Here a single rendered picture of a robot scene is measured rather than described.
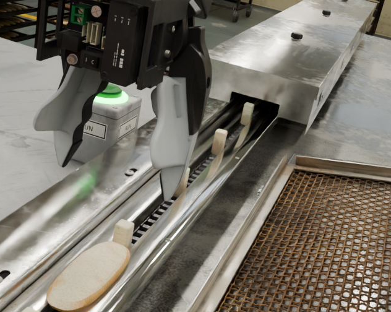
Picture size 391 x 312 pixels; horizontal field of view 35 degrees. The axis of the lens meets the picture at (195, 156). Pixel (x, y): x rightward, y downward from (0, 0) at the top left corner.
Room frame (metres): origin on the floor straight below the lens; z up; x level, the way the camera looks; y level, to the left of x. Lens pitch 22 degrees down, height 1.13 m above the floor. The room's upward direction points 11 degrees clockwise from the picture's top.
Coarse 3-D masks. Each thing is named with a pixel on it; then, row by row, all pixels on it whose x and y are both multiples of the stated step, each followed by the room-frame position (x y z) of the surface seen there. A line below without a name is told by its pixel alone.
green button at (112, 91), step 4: (108, 84) 0.70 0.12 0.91; (112, 84) 0.70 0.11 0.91; (108, 88) 0.69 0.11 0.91; (112, 88) 0.69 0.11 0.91; (116, 88) 0.69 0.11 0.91; (120, 88) 0.70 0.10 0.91; (104, 92) 0.67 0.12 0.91; (108, 92) 0.67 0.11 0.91; (112, 92) 0.68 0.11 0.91; (116, 92) 0.68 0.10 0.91; (120, 92) 0.69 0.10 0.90; (100, 96) 0.67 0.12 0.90; (104, 96) 0.67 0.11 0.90; (108, 96) 0.67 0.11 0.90; (112, 96) 0.67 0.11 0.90; (116, 96) 0.68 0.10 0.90; (120, 96) 0.68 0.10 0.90
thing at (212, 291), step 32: (320, 160) 0.60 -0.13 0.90; (288, 192) 0.54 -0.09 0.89; (352, 192) 0.54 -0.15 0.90; (384, 192) 0.55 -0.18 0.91; (256, 224) 0.46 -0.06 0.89; (288, 224) 0.47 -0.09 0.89; (384, 224) 0.48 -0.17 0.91; (224, 256) 0.38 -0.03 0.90; (256, 256) 0.41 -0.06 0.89; (288, 256) 0.41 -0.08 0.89; (352, 256) 0.42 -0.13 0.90; (384, 256) 0.42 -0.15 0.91; (224, 288) 0.35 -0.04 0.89; (256, 288) 0.36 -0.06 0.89; (320, 288) 0.37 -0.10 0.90; (352, 288) 0.37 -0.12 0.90; (384, 288) 0.37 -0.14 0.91
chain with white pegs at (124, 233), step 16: (256, 112) 0.92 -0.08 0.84; (240, 128) 0.84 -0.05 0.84; (224, 144) 0.72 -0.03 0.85; (208, 160) 0.69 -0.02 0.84; (192, 176) 0.64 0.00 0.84; (176, 192) 0.58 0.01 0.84; (160, 208) 0.56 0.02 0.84; (128, 224) 0.45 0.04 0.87; (144, 224) 0.51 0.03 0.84; (128, 240) 0.45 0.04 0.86
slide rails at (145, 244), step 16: (240, 112) 0.87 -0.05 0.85; (208, 128) 0.78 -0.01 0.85; (224, 128) 0.79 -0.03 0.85; (256, 128) 0.82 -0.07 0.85; (208, 144) 0.72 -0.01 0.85; (240, 144) 0.74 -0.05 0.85; (192, 160) 0.66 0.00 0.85; (224, 160) 0.68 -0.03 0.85; (208, 176) 0.62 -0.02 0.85; (144, 192) 0.56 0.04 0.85; (160, 192) 0.56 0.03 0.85; (192, 192) 0.58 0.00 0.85; (128, 208) 0.52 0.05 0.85; (144, 208) 0.52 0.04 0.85; (176, 208) 0.54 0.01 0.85; (112, 224) 0.48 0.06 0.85; (160, 224) 0.50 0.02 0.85; (96, 240) 0.45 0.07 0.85; (112, 240) 0.45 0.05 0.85; (144, 240) 0.47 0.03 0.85; (64, 256) 0.42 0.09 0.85; (144, 256) 0.44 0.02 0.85; (48, 272) 0.39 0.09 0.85; (128, 272) 0.41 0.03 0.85; (32, 288) 0.37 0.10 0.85; (48, 288) 0.37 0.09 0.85; (112, 288) 0.39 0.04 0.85; (16, 304) 0.35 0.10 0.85; (32, 304) 0.35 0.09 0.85; (48, 304) 0.36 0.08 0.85; (96, 304) 0.37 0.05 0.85
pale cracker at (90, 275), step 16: (80, 256) 0.41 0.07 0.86; (96, 256) 0.41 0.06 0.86; (112, 256) 0.42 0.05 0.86; (128, 256) 0.43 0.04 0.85; (64, 272) 0.38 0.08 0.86; (80, 272) 0.39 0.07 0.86; (96, 272) 0.39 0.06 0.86; (112, 272) 0.40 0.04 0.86; (64, 288) 0.36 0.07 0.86; (80, 288) 0.37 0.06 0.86; (96, 288) 0.37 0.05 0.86; (64, 304) 0.35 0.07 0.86; (80, 304) 0.36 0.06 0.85
